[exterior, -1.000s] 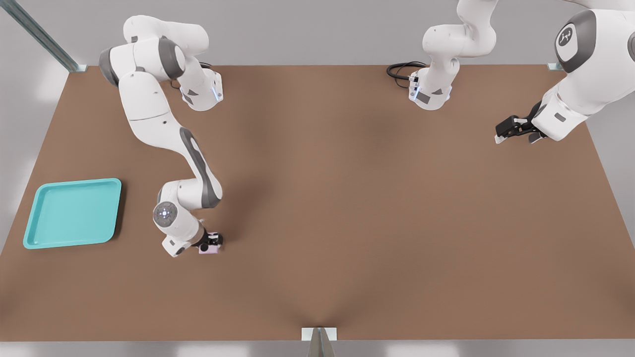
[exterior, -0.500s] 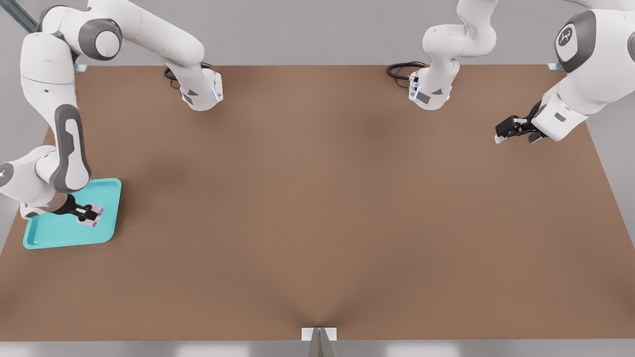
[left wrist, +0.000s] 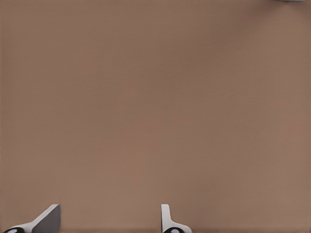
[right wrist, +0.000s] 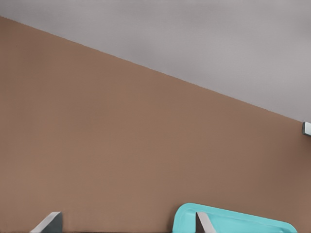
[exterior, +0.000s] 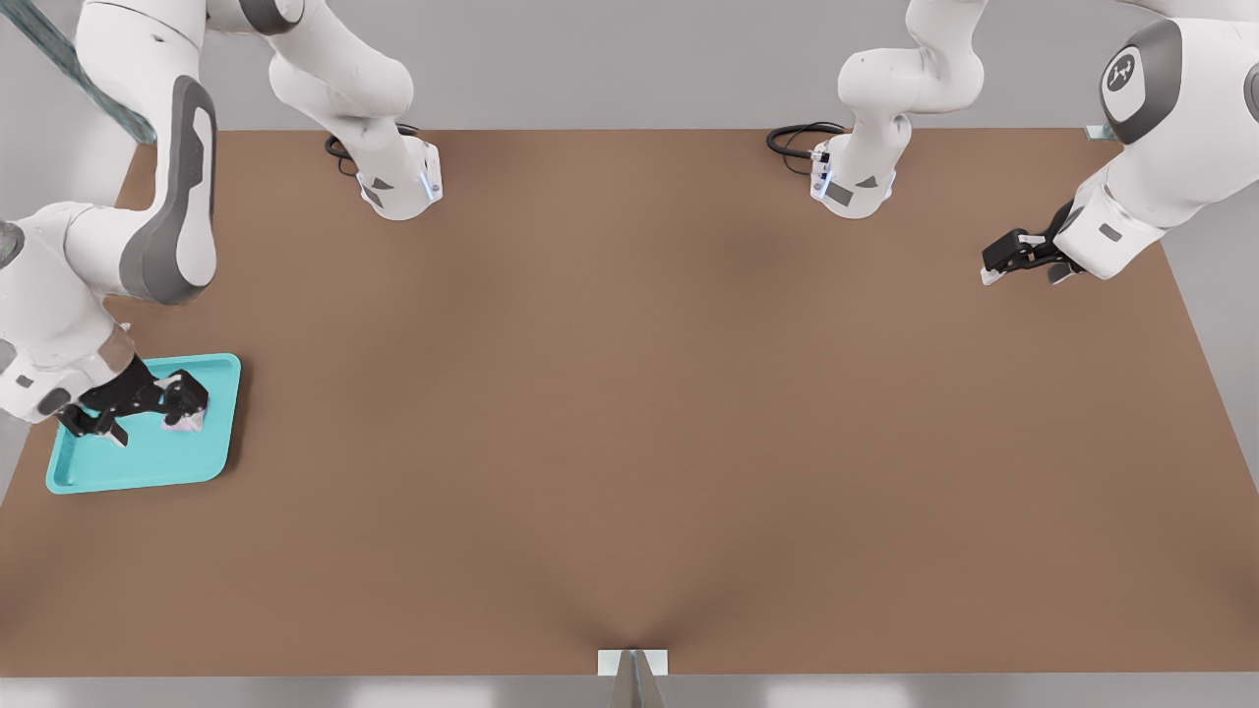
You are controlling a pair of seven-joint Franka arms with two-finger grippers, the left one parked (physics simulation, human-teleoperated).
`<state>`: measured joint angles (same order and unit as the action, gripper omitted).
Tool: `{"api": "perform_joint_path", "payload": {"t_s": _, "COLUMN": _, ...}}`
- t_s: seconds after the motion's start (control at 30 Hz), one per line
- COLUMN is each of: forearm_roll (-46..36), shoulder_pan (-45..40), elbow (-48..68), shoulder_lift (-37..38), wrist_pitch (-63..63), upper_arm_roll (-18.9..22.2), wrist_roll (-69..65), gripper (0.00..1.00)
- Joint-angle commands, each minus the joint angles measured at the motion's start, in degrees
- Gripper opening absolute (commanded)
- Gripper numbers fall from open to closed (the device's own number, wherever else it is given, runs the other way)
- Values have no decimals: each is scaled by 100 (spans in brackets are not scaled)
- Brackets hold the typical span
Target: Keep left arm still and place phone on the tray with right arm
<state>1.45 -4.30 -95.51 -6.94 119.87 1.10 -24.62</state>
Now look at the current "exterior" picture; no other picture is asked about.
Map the black cable loop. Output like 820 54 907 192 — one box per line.
766 121 849 177
324 122 422 179

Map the pale lilac phone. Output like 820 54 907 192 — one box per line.
160 372 209 435

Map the pale blue-green tray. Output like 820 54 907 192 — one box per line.
45 353 243 495

